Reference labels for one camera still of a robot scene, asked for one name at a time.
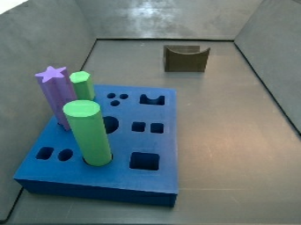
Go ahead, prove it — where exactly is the blue foam peg board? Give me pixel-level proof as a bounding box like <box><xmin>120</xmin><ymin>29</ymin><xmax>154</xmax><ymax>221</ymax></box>
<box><xmin>15</xmin><ymin>84</ymin><xmax>180</xmax><ymax>207</ymax></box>

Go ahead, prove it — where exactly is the tall green cylinder peg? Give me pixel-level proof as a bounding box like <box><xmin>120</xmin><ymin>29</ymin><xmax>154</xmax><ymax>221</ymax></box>
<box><xmin>63</xmin><ymin>100</ymin><xmax>112</xmax><ymax>166</ymax></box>

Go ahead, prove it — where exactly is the short green hexagon peg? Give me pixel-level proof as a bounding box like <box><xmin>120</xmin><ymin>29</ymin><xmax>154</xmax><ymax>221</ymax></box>
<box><xmin>70</xmin><ymin>71</ymin><xmax>95</xmax><ymax>100</ymax></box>

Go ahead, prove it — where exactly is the purple star peg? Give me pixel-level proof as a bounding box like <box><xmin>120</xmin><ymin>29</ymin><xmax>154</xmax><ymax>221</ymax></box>
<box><xmin>35</xmin><ymin>66</ymin><xmax>77</xmax><ymax>131</ymax></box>

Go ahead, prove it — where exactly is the black fixture bracket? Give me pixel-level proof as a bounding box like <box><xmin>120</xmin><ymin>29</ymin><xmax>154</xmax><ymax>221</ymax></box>
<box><xmin>164</xmin><ymin>45</ymin><xmax>211</xmax><ymax>72</ymax></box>

